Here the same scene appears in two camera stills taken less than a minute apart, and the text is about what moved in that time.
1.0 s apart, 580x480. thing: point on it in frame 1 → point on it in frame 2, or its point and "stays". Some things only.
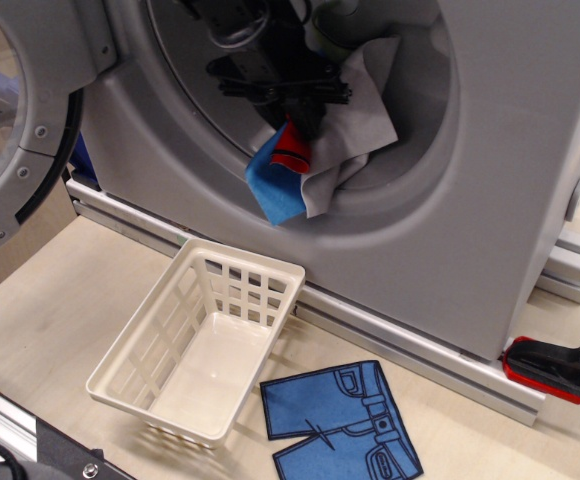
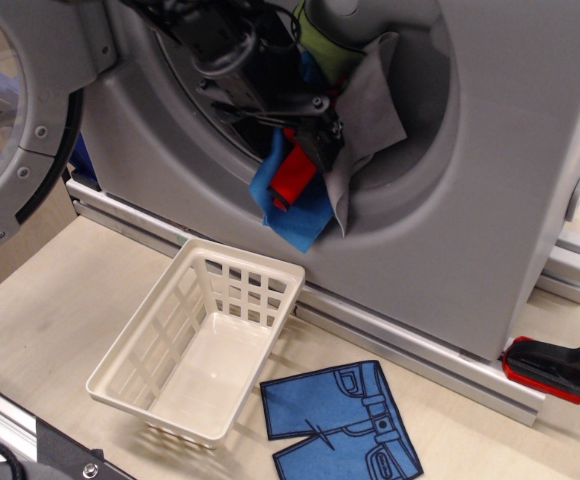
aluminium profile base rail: [467, 373] stays
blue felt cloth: [278, 189] → [301, 222]
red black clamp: [572, 374] stays
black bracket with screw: [83, 462] stays
